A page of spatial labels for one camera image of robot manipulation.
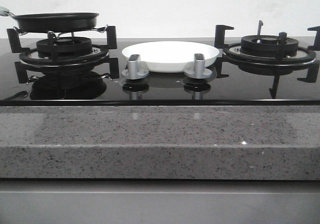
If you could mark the white round plate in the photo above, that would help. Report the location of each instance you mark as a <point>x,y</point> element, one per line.
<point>170,56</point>

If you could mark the black frying pan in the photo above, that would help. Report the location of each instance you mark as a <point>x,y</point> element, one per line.
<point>65,22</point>

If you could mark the silver stove knob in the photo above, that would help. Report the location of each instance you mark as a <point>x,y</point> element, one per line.
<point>198,71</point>
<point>134,69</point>

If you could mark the black glass gas hob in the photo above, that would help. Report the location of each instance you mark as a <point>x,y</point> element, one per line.
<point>232,84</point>

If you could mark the black pan support grate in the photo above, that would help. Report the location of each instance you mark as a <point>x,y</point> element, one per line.
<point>277,66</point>
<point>64,67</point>

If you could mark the black gas burner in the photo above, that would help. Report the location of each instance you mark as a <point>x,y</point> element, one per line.
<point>267,45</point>
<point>65,47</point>

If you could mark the wire pan reducer stand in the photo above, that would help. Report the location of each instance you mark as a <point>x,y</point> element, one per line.
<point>57,34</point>

